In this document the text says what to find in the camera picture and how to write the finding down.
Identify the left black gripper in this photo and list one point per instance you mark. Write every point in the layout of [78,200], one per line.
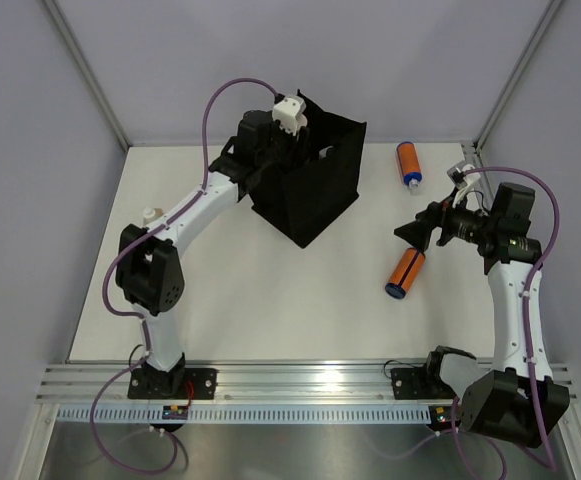
[295,154]

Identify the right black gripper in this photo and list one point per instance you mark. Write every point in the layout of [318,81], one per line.
[419,233]

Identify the orange tube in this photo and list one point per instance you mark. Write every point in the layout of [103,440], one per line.
[409,166]
[404,274]

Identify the amber liquid clear bottle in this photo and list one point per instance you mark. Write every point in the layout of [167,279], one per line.
[151,214]

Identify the beige pump bottle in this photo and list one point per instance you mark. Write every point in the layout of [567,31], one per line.
[301,122]

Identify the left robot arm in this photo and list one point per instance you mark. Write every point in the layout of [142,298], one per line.
[150,273]

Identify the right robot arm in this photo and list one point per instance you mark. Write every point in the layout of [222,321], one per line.
[517,400]

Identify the black canvas bag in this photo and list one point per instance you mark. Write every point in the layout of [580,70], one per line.
[303,202]

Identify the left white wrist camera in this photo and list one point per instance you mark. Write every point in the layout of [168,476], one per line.
[286,112]

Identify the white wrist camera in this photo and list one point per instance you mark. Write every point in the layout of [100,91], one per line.
[286,112]
[456,176]

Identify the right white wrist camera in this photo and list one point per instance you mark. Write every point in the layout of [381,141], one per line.
[456,176]

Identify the right side aluminium rail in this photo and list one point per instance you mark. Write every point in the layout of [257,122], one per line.
[471,161]

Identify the aluminium rail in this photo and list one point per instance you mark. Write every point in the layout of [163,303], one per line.
[471,161]
[303,382]

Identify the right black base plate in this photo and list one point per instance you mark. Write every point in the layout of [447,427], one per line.
[409,383]

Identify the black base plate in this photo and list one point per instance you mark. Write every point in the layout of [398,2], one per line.
[409,383]
[195,383]

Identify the left aluminium corner post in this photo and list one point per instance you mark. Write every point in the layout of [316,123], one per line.
[67,37]

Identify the aluminium corner post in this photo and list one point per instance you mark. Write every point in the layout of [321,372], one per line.
[531,47]
[67,37]

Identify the right aluminium corner post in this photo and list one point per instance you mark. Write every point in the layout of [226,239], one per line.
[531,47]

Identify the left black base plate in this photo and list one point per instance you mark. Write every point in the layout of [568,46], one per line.
[195,383]

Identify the white slotted cable duct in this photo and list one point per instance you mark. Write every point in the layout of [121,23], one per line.
[408,414]

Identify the aluminium front rail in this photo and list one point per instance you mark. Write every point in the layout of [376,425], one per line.
[303,382]

